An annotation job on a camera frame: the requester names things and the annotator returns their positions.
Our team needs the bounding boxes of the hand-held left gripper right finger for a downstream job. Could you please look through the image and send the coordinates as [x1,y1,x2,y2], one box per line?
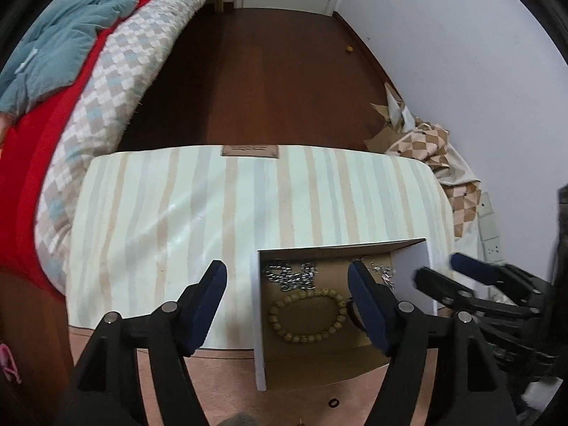
[347,260,518,426]

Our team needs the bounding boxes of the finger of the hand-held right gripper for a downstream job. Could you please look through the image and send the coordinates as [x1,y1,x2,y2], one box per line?
[449,251,550,308]
[414,267,541,334]

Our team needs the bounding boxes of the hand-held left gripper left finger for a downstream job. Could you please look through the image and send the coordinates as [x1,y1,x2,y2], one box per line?
[58,260,229,426]

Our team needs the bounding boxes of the silver chain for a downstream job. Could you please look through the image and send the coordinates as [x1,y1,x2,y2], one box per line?
[264,261,317,292]
[354,256,397,292]

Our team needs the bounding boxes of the wooden bead bracelet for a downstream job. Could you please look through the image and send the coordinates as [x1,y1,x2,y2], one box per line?
[267,289,348,345]

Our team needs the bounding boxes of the white cardboard box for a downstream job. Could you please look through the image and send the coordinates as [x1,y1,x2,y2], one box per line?
[251,239,438,392]

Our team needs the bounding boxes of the brown checkered cloth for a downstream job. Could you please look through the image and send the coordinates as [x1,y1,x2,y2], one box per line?
[385,122,484,241]

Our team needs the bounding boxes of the striped table mat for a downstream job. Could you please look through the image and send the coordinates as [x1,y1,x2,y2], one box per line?
[66,144,456,350]

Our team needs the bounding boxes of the cardboard scraps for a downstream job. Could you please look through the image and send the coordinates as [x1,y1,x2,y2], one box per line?
[364,83,417,154]

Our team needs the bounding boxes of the brown mat label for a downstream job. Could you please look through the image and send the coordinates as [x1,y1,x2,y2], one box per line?
[220,144,280,159]

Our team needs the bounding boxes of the pink object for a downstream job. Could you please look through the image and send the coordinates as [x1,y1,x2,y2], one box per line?
[0,341,23,385]

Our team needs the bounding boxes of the red blanket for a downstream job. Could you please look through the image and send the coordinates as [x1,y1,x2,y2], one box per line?
[0,0,154,296]

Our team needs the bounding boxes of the checkered quilt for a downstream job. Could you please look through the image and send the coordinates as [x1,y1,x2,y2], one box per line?
[34,0,223,296]

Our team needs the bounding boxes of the teal blanket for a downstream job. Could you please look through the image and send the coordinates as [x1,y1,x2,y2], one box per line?
[0,0,231,118]

